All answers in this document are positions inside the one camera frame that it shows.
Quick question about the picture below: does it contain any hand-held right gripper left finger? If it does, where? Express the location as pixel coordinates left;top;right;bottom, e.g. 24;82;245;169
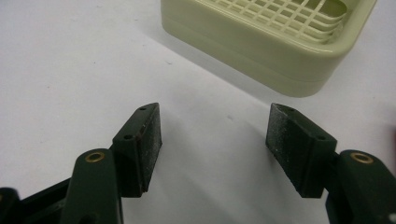
59;102;163;224

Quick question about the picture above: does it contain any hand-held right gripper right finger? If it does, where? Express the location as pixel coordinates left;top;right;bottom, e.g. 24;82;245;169
265;103;396;224

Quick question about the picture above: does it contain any pale green plastic drain basket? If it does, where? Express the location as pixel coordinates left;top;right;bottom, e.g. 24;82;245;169
160;0;378;98

